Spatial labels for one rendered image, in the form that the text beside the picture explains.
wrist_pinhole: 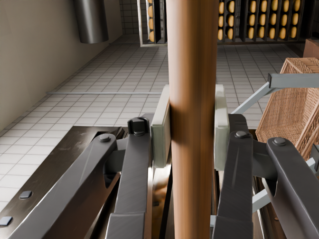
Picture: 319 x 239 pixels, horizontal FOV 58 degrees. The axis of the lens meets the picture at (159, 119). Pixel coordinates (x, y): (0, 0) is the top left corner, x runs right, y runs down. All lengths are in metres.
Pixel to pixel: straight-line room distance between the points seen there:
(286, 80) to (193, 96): 0.93
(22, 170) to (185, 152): 1.63
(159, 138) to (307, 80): 0.98
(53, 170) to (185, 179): 1.53
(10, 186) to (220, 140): 1.59
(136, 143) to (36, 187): 1.50
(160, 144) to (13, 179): 1.62
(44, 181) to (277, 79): 1.23
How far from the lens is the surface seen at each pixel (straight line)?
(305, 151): 1.28
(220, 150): 0.17
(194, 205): 0.23
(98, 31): 3.31
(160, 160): 0.17
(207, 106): 0.18
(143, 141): 0.15
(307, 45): 1.94
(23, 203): 1.57
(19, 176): 1.76
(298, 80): 1.11
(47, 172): 1.72
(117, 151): 0.16
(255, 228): 1.29
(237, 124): 0.18
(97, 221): 1.36
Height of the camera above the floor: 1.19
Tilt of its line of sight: 8 degrees up
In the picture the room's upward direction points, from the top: 89 degrees counter-clockwise
